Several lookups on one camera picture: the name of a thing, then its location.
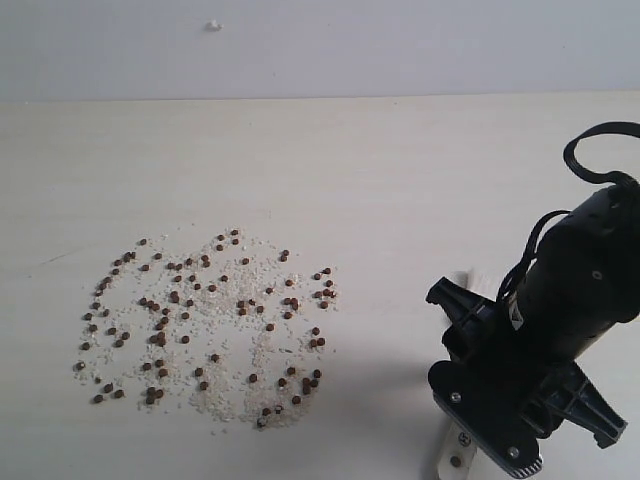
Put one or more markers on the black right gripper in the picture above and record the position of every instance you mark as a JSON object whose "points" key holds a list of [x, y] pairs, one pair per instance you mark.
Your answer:
{"points": [[527, 352]]}

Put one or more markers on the white wooden paint brush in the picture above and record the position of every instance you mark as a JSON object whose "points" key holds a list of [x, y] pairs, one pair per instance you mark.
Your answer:
{"points": [[456, 455]]}

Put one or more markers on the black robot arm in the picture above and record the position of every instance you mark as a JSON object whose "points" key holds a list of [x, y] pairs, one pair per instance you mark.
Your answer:
{"points": [[585, 259]]}

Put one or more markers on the beans and rice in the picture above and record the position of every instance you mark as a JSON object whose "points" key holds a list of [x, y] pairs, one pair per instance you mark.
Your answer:
{"points": [[235, 329]]}

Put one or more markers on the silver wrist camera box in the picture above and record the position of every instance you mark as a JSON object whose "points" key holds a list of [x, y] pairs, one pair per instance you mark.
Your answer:
{"points": [[488, 418]]}

